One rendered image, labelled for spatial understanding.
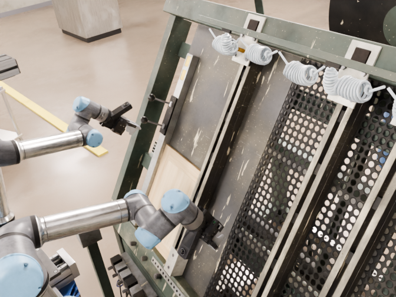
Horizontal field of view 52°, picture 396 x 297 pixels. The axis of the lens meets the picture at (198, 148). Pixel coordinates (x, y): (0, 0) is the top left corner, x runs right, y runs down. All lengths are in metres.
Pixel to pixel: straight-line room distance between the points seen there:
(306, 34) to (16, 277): 1.13
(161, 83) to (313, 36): 1.03
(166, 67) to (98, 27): 6.56
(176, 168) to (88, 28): 6.83
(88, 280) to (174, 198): 2.19
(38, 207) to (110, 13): 5.45
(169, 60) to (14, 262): 1.43
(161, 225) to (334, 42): 0.78
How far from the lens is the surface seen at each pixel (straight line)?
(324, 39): 1.42
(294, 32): 1.51
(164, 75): 2.23
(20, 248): 1.15
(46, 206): 4.15
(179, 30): 2.22
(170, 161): 2.05
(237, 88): 1.69
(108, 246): 3.50
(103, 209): 1.28
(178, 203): 1.18
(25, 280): 1.12
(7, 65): 1.31
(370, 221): 1.32
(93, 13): 8.66
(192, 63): 2.01
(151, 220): 1.23
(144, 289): 2.16
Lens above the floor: 2.39
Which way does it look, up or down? 32 degrees down
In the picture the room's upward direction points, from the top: 7 degrees counter-clockwise
